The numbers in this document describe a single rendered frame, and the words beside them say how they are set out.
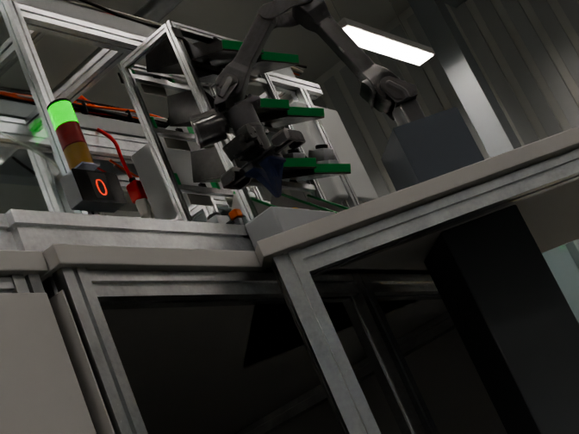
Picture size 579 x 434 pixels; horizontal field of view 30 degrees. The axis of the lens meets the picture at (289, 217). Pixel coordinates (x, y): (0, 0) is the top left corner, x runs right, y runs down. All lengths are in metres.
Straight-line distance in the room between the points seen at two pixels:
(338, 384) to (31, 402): 0.55
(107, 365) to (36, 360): 0.10
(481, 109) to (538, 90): 1.15
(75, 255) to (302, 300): 0.42
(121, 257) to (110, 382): 0.20
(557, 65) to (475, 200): 9.43
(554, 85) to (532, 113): 0.36
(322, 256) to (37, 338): 0.56
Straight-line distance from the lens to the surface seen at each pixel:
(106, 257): 1.49
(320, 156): 2.56
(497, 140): 10.14
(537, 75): 11.30
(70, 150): 2.20
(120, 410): 1.39
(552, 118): 11.15
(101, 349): 1.41
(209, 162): 2.53
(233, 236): 1.90
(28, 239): 1.53
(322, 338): 1.70
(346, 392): 1.68
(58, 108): 2.25
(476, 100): 10.29
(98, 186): 2.16
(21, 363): 1.33
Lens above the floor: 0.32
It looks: 19 degrees up
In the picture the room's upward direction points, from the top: 24 degrees counter-clockwise
